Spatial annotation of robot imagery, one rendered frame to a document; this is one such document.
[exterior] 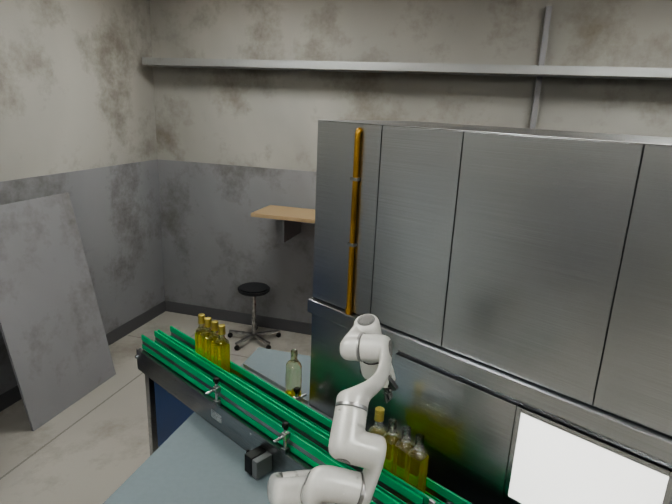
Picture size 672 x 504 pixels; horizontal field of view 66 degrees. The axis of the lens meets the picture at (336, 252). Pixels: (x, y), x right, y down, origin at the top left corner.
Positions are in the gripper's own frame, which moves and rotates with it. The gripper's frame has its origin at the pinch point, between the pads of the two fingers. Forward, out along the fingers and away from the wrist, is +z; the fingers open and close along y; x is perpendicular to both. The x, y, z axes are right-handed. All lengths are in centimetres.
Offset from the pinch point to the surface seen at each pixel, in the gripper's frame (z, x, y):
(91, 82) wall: -66, -94, 360
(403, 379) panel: 19.6, -22.3, 11.0
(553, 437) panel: 17, -24, -43
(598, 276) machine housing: -30, -44, -47
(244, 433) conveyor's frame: 47, 17, 70
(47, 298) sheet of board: 51, 22, 295
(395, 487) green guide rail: 40.4, 4.6, -1.9
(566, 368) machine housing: -3, -34, -43
